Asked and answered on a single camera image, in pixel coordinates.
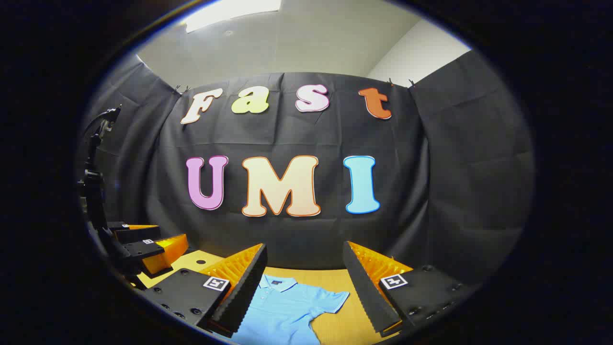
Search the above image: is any light blue T-shirt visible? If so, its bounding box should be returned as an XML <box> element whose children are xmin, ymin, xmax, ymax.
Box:
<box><xmin>232</xmin><ymin>275</ymin><xmax>350</xmax><ymax>345</ymax></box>

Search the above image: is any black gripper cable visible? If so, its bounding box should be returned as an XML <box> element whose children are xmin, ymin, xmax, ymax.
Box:
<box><xmin>85</xmin><ymin>107</ymin><xmax>121</xmax><ymax>144</ymax></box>

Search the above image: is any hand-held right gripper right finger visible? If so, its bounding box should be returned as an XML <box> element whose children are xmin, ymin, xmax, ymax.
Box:
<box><xmin>342</xmin><ymin>241</ymin><xmax>469</xmax><ymax>337</ymax></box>

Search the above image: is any black backdrop cloth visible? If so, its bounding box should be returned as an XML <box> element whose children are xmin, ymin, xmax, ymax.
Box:
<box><xmin>79</xmin><ymin>50</ymin><xmax>535</xmax><ymax>288</ymax></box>

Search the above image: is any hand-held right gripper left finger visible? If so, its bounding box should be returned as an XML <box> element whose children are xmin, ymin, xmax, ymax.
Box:
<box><xmin>142</xmin><ymin>243</ymin><xmax>268</xmax><ymax>338</ymax></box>

